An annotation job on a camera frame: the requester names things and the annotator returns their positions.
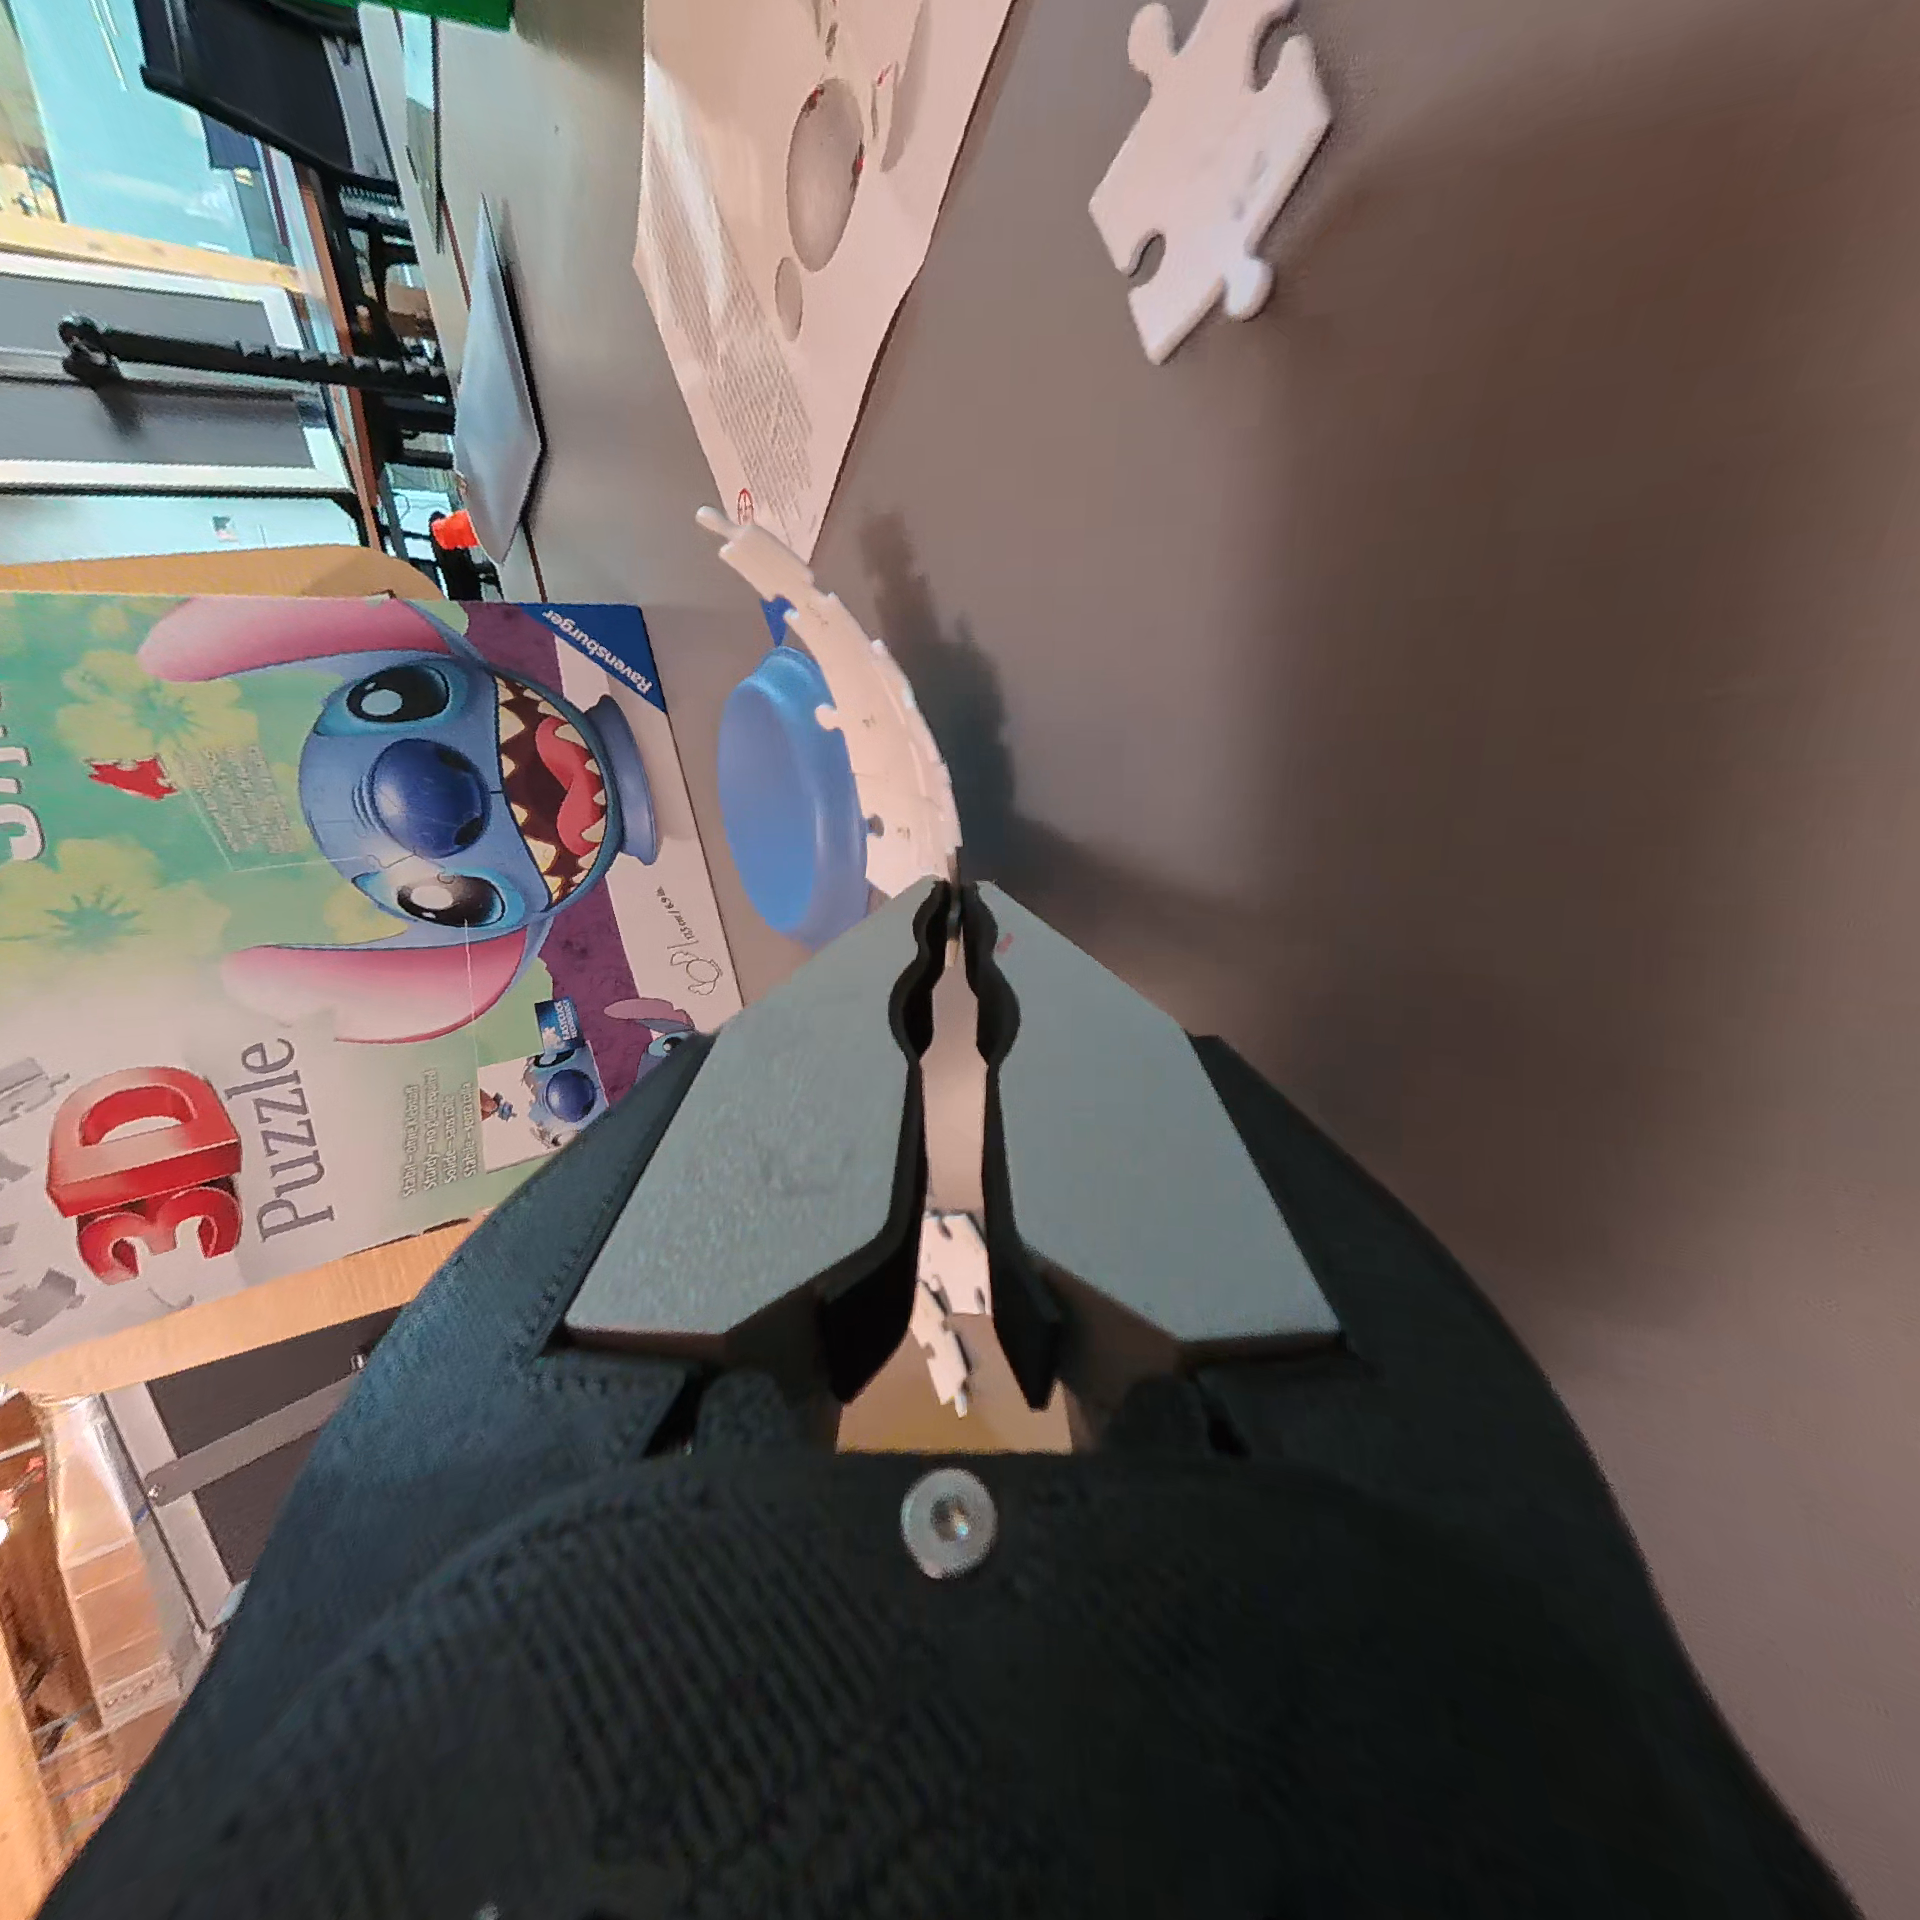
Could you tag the blue round puzzle stand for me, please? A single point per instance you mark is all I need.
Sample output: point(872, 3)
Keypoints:
point(779, 796)

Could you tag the green plastic bin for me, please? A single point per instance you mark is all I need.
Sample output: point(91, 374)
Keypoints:
point(435, 12)

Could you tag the assembled white puzzle section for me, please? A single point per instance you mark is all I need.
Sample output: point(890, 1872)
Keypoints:
point(885, 708)

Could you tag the printed instruction sheet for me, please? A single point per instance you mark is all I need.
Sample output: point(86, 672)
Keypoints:
point(721, 300)

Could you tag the white puzzle piece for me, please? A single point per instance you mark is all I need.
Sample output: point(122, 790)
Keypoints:
point(1216, 167)
point(953, 1307)

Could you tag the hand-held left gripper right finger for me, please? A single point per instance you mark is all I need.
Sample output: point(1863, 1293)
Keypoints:
point(1140, 1185)

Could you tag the colourful puzzle box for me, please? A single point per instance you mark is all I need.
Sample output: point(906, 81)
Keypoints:
point(225, 900)

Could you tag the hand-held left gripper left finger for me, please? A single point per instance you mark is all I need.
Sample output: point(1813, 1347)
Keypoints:
point(752, 1185)

